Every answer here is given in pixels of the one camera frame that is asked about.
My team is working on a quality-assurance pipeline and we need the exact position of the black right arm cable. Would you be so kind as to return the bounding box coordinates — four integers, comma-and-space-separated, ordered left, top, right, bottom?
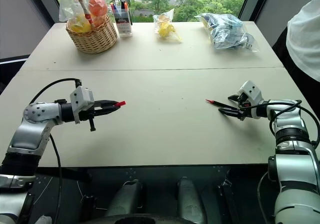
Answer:
259, 99, 320, 160

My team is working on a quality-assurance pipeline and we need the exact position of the yellow toy fruit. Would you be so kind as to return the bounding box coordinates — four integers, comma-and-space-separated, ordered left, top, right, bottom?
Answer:
69, 15, 93, 33

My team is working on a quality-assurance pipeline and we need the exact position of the grey rounded shape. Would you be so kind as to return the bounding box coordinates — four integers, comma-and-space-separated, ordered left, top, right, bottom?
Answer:
104, 179, 144, 219

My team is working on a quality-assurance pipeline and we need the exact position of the orange toy fruit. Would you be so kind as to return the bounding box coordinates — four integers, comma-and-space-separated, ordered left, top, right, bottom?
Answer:
88, 0, 109, 17

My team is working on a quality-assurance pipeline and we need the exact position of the clear plastic bag of fruit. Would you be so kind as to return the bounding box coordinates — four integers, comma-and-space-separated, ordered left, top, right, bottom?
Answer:
58, 0, 110, 34

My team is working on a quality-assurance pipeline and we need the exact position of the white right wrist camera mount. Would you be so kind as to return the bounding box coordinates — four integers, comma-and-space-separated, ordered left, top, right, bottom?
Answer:
237, 79, 265, 110

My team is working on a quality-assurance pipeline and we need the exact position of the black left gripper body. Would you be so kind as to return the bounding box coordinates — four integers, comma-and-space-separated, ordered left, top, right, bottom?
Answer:
79, 100, 104, 133

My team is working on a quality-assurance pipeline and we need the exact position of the black marker with red tip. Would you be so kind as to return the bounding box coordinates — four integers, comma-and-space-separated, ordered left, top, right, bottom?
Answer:
205, 98, 239, 111

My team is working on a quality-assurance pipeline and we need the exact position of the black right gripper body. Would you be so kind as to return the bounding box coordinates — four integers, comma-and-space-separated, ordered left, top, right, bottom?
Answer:
236, 93, 255, 121

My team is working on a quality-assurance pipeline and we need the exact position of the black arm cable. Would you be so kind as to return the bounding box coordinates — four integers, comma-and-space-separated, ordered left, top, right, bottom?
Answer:
28, 78, 83, 216
259, 99, 320, 160

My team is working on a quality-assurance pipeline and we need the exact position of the plastic bag of yellow items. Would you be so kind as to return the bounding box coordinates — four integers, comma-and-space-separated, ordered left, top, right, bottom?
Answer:
152, 7, 183, 44

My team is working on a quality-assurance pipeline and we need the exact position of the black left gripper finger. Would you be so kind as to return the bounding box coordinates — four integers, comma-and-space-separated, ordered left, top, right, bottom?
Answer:
98, 99, 121, 108
98, 107, 119, 116

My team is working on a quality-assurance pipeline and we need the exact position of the woven wicker basket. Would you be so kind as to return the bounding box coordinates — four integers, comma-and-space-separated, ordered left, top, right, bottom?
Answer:
65, 0, 119, 55

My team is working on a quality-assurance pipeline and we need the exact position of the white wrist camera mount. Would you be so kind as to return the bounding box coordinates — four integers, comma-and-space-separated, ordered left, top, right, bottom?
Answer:
69, 85, 96, 125
237, 79, 265, 110

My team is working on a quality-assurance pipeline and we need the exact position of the plastic bag of blue items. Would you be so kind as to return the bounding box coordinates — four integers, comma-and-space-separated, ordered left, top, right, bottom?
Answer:
194, 12, 261, 53

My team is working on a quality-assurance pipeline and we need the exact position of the clear marker box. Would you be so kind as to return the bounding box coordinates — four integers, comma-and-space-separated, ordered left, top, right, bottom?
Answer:
113, 8, 133, 38

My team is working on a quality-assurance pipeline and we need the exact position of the person in white shirt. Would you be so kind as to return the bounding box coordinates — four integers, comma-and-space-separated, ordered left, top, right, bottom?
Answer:
285, 0, 320, 120

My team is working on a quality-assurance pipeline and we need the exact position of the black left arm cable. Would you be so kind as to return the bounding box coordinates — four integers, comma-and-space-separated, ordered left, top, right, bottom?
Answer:
28, 78, 83, 216

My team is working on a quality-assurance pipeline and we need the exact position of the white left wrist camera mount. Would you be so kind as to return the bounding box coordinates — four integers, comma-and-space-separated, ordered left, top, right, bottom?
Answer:
69, 85, 96, 125

